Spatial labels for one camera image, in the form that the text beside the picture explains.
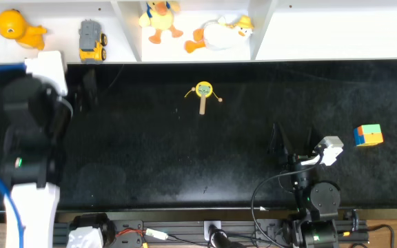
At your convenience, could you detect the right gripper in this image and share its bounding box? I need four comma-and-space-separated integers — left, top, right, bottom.
269, 122, 322, 169

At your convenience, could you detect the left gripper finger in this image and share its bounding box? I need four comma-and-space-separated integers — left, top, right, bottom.
82, 68, 99, 108

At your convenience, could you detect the grey and yellow toy truck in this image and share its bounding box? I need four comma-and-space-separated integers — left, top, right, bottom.
78, 19, 109, 65

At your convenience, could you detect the orange toy figure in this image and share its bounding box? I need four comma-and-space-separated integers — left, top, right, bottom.
0, 9, 48, 51

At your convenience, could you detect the many-coloured puzzle cube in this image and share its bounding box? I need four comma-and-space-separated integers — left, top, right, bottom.
353, 123, 385, 147

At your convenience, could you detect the yellow plush duck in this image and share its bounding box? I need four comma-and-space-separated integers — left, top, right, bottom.
139, 1, 185, 45

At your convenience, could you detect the yellow rattle drum toy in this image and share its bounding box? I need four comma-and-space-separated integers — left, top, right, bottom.
183, 81, 223, 116

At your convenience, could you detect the white shelf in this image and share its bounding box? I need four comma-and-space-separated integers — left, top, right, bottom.
0, 0, 397, 65

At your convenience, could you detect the white plush duck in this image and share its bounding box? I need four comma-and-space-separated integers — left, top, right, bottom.
184, 15, 254, 54

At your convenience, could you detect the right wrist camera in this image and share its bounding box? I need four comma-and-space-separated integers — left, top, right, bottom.
300, 135, 345, 167

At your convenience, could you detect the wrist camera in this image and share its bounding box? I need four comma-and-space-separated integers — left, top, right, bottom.
24, 50, 69, 97
300, 135, 345, 167

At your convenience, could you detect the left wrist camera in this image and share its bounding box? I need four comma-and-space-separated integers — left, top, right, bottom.
24, 50, 69, 97

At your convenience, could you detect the black cable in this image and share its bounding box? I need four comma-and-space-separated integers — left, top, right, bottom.
251, 154, 323, 248

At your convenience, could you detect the blue cable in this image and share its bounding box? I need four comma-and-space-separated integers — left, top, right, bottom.
0, 63, 27, 248

